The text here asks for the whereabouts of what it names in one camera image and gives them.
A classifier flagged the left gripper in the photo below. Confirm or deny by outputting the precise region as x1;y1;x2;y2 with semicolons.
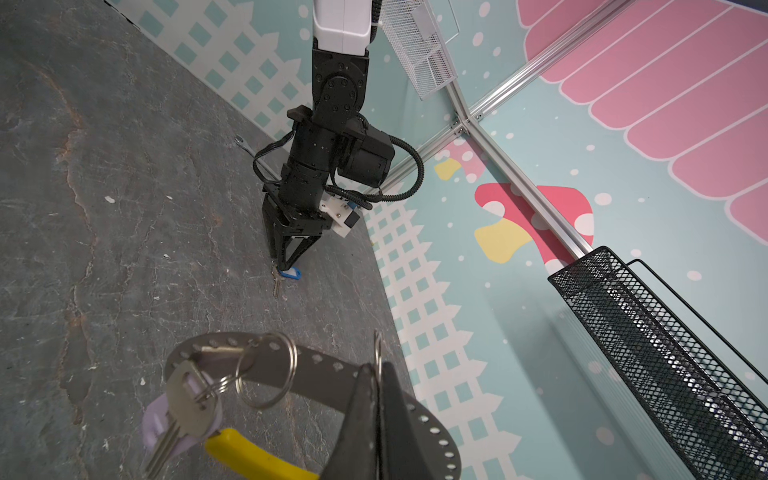
262;179;361;271

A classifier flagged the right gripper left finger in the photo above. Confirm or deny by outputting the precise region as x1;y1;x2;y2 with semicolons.
320;364;379;479

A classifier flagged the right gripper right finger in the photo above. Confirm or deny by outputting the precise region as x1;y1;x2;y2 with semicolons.
378;362;438;480

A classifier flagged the pink tagged key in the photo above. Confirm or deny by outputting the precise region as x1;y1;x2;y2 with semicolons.
140;332;299;480

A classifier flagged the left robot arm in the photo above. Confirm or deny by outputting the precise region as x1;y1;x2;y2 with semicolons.
251;1;425;274

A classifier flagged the silver combination wrench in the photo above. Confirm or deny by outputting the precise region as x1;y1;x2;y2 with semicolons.
234;135;279;183

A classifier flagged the white wire wall basket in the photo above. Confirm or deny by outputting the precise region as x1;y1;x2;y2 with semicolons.
378;0;457;100

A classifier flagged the black mesh wall basket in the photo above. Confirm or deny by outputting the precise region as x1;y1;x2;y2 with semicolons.
548;246;767;479

